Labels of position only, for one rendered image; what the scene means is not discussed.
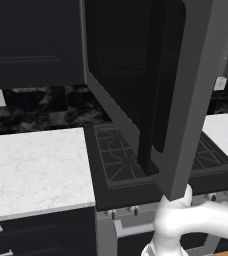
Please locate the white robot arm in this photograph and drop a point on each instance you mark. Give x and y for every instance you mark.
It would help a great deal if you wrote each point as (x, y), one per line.
(179, 223)

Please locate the grey microwave door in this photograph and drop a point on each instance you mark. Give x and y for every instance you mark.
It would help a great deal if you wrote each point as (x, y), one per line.
(192, 100)

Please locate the black gas stove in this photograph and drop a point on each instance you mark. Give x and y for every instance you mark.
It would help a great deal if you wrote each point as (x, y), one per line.
(119, 160)

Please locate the stove knob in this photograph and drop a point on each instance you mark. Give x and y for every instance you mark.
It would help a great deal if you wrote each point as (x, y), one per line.
(134, 210)
(112, 213)
(213, 197)

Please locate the dark drawer front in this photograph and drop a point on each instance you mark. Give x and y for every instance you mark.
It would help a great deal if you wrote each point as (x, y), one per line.
(46, 226)
(52, 249)

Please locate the dark wall cupboard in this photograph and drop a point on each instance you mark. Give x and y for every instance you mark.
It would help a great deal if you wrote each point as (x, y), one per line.
(32, 40)

